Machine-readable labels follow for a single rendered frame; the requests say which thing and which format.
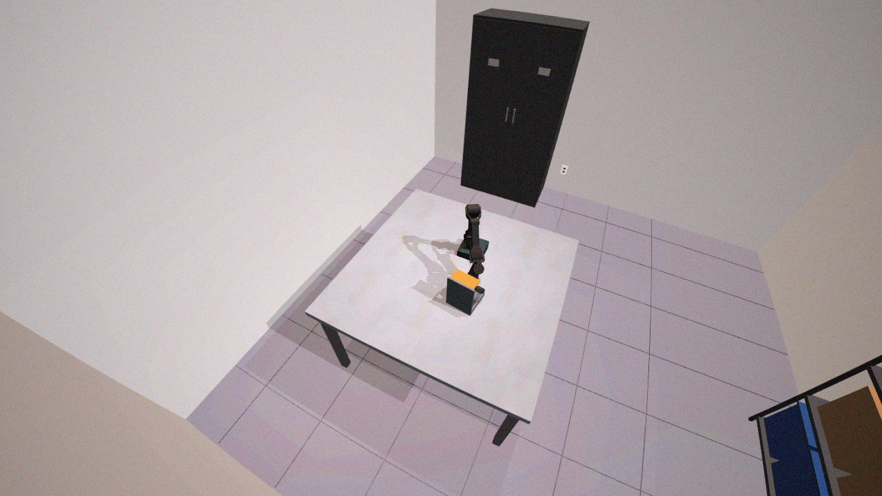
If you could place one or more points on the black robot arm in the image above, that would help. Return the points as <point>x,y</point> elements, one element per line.
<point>472,239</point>

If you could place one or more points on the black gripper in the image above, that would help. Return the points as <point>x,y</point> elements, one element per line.
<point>478,288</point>

